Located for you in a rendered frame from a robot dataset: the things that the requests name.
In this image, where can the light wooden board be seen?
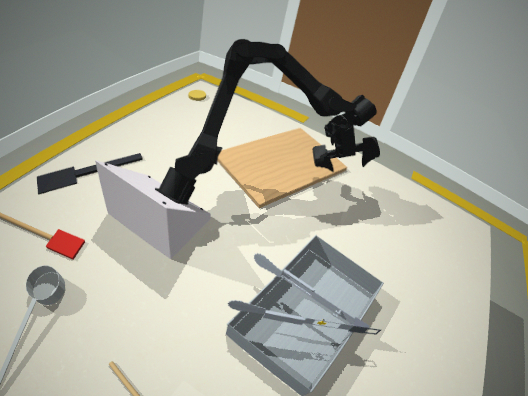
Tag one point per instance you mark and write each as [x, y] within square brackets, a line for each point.
[277, 166]

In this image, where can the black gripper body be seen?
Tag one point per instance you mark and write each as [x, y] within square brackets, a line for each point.
[369, 146]

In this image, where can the yellow flat round disc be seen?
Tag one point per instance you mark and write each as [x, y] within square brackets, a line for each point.
[197, 95]

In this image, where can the grey rectangular roasting tin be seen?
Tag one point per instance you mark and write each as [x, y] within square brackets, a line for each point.
[300, 355]

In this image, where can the red spatula with wooden handle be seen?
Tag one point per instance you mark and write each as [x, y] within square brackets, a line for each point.
[61, 242]

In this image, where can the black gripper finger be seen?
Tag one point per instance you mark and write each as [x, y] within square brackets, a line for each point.
[365, 160]
[329, 166]

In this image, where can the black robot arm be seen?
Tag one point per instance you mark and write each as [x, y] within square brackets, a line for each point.
[178, 184]

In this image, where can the grey metal ladle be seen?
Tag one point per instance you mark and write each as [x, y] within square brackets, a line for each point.
[46, 286]

